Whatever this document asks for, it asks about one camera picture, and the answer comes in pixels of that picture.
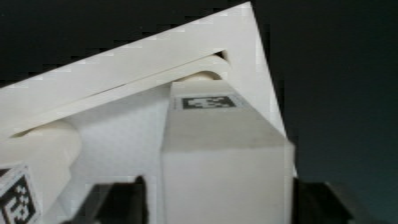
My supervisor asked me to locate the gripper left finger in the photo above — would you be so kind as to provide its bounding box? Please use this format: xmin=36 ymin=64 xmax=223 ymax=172
xmin=64 ymin=176 xmax=150 ymax=224

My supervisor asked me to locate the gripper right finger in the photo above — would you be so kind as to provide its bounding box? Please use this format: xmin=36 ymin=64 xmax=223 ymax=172
xmin=292 ymin=179 xmax=381 ymax=224

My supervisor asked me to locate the white desk leg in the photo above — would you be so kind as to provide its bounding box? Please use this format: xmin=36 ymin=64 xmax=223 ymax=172
xmin=0 ymin=121 xmax=82 ymax=224
xmin=160 ymin=73 xmax=295 ymax=224

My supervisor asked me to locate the white desk top tray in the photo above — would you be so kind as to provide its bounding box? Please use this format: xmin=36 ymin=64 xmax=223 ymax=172
xmin=0 ymin=3 xmax=288 ymax=224

